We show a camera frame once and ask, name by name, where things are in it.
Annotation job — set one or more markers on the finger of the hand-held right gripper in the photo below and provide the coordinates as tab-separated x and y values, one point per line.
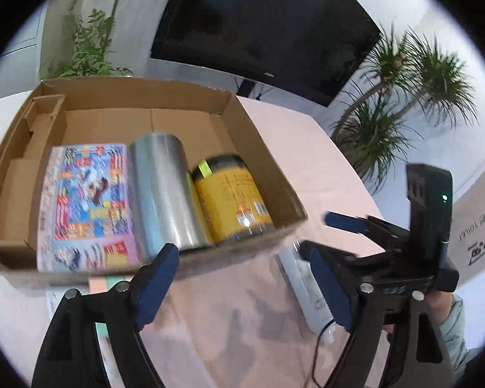
341	220
343	258

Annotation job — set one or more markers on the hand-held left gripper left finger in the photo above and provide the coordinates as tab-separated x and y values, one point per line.
155	291

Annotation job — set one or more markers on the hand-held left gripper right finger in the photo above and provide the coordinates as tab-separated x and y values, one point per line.
331	291

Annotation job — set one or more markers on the white plastic bottle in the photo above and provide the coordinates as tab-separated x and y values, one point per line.
303	287

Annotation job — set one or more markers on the cardboard box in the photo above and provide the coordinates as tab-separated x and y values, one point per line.
105	125

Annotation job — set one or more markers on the person's right forearm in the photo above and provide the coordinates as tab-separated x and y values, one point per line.
458	331

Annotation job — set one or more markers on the person's right hand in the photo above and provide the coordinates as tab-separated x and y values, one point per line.
439	305

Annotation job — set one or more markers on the cardboard sign with characters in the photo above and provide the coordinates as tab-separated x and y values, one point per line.
481	230

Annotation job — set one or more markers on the pink paper pad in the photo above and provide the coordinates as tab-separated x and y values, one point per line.
101	285

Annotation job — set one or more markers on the green paper sheet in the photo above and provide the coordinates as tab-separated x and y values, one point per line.
102	328

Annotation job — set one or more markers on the silver metal can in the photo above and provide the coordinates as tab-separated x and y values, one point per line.
165	194

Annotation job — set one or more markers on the white paper sheet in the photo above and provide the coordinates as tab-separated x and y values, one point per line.
54	301

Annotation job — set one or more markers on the spiky palm plant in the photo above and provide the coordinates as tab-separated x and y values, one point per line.
388	129

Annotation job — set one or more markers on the colourful printed flat box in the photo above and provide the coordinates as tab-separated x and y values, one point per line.
89	206

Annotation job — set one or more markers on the yellow labelled can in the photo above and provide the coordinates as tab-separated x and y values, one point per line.
234	202

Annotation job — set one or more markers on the black television stand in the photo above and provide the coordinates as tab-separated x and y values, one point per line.
246	88

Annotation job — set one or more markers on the black television screen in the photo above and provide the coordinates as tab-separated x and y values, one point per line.
262	28

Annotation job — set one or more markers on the leafy green plant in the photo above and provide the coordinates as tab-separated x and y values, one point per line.
91	44

